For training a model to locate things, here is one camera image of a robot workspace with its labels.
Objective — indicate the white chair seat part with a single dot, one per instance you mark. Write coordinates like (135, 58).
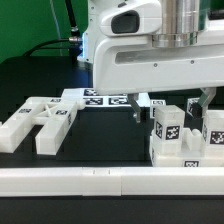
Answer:
(191, 152)

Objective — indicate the white chair back frame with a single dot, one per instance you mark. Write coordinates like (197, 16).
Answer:
(54, 115)

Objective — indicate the white marker base plate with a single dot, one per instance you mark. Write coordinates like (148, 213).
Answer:
(93, 99)

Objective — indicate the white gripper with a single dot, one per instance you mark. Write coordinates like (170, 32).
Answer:
(132, 65)

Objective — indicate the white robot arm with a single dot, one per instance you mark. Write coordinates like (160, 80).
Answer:
(182, 23)

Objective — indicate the white front rail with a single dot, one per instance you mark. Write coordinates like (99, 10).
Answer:
(123, 181)

